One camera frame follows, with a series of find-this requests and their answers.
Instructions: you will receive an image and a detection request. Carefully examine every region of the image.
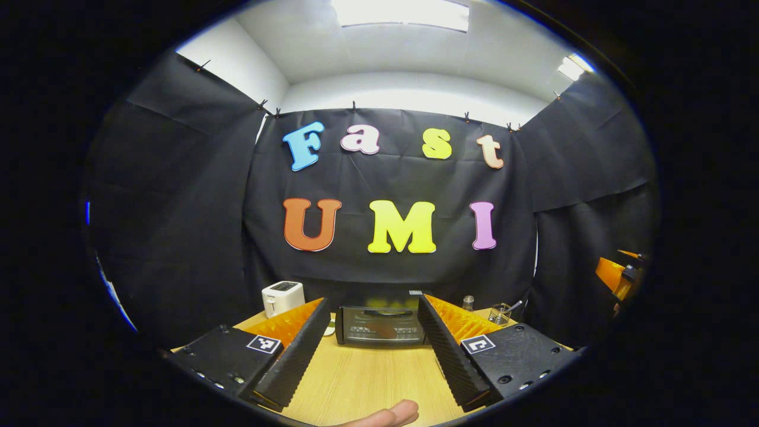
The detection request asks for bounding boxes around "large ceiling light panel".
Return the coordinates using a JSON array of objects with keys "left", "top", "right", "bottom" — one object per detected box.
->
[{"left": 331, "top": 0, "right": 470, "bottom": 32}]

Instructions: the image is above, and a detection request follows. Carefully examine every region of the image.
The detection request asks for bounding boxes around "black electric oven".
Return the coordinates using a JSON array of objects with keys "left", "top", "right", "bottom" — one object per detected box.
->
[{"left": 335, "top": 291, "right": 430, "bottom": 348}]

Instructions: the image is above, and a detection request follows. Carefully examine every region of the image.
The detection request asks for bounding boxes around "black backdrop cloth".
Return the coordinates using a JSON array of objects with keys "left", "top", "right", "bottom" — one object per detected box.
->
[{"left": 83, "top": 50, "right": 662, "bottom": 350}]

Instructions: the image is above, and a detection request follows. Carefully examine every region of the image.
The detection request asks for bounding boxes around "white toaster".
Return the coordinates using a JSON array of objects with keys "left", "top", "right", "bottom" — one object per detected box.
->
[{"left": 261, "top": 281, "right": 306, "bottom": 318}]

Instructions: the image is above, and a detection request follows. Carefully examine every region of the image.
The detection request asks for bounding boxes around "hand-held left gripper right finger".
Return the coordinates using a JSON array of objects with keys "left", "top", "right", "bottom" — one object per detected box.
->
[{"left": 417, "top": 294, "right": 588, "bottom": 413}]

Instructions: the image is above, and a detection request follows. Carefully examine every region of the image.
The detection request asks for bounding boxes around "small ceiling light panel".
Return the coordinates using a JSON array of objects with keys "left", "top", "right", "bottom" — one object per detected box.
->
[{"left": 557, "top": 53, "right": 595, "bottom": 82}]

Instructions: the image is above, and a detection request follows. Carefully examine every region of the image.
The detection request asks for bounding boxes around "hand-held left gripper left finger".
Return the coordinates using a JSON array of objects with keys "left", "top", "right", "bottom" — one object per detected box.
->
[{"left": 163, "top": 297, "right": 331, "bottom": 411}]

